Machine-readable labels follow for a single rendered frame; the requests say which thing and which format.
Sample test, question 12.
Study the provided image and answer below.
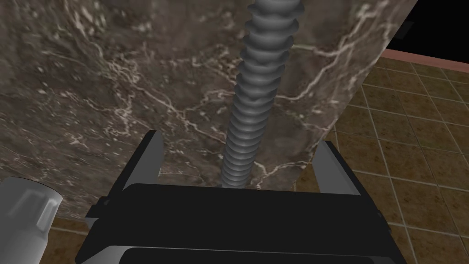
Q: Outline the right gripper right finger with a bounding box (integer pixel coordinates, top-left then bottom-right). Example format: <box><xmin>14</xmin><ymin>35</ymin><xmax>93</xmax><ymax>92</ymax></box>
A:
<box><xmin>313</xmin><ymin>140</ymin><xmax>367</xmax><ymax>196</ymax></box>

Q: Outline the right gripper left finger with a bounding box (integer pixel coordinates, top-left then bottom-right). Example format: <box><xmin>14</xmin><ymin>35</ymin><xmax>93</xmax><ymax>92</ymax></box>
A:
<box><xmin>108</xmin><ymin>130</ymin><xmax>165</xmax><ymax>198</ymax></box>

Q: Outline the grey ribbed column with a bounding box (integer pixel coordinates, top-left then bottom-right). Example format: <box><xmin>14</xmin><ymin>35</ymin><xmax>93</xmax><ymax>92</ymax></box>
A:
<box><xmin>219</xmin><ymin>0</ymin><xmax>305</xmax><ymax>189</ymax></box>

